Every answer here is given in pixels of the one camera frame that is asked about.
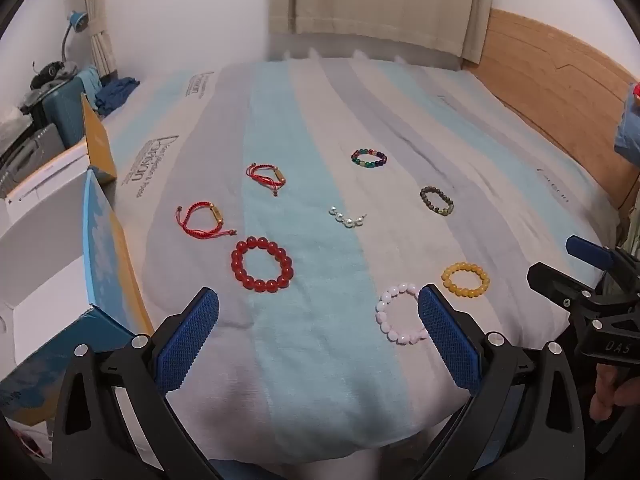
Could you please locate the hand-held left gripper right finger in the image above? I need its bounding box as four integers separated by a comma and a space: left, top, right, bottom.
415, 284, 586, 480

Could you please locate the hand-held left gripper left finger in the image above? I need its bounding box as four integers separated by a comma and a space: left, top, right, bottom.
50, 287, 223, 480

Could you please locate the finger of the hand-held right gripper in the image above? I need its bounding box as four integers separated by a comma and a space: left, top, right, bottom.
527, 261, 596, 311
566, 235, 640, 286

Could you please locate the yellow bead bracelet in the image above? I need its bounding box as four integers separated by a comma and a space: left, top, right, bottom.
441, 261, 491, 300

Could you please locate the pink bead bracelet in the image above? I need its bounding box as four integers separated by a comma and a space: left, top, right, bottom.
376, 282, 431, 346

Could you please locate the red bead bracelet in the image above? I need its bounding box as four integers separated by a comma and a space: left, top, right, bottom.
231, 236, 295, 292

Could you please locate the red string bracelet gold tube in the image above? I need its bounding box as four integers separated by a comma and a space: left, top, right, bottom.
175, 202, 237, 238
246, 162, 288, 198

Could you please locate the brown wooden bead bracelet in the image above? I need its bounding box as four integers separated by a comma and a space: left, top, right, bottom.
419, 186, 456, 218

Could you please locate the white pearl bracelet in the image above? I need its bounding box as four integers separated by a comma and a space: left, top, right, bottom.
328, 205, 369, 229

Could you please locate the yellow blue cardboard box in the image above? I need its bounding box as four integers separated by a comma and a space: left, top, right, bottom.
0, 92, 153, 431

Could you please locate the person's right hand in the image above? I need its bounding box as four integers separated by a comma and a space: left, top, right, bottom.
590, 365, 631, 423

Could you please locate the pale green cloth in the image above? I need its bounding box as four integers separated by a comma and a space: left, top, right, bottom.
620, 205, 640, 256

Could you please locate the striped blue grey blanket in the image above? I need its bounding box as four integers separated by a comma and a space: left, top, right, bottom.
95, 57, 626, 461

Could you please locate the blue cloth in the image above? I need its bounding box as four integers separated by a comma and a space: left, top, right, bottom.
614, 82, 640, 166

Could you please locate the wooden headboard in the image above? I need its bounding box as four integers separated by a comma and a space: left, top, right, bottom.
462, 8, 640, 211

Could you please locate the silver suitcase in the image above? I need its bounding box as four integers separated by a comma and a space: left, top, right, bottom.
0, 122, 66, 186

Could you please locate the dark blue clothing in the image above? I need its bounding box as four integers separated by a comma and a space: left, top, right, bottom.
95, 76, 141, 116

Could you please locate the teal suitcase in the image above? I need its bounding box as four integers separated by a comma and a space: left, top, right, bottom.
42, 77, 96, 151

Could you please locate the teal cloth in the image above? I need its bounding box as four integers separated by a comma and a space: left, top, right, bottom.
75, 66, 103, 98

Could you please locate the black bag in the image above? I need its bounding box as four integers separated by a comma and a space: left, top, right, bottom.
30, 60, 68, 91

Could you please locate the narrow beige curtain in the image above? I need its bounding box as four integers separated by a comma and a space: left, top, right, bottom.
80, 0, 118, 81

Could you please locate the wide beige curtain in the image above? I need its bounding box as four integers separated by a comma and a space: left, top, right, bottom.
267, 0, 493, 63

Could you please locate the blue desk lamp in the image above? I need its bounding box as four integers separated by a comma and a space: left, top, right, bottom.
60, 10, 91, 63

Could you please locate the red cord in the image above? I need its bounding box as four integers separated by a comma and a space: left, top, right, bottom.
12, 425, 51, 461

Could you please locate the multicolour glass bead bracelet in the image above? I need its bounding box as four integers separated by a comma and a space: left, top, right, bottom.
351, 148, 389, 170

